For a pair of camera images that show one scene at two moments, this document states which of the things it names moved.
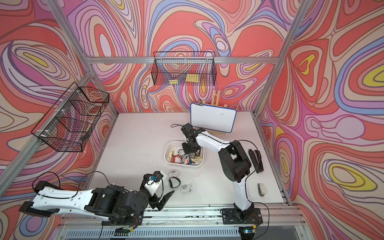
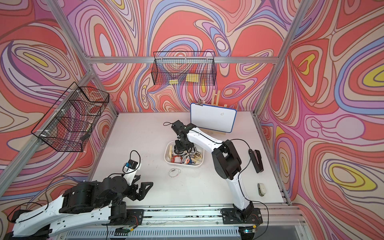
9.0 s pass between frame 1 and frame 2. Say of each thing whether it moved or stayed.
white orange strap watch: stayed
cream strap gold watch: stayed
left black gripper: moved
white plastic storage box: stayed
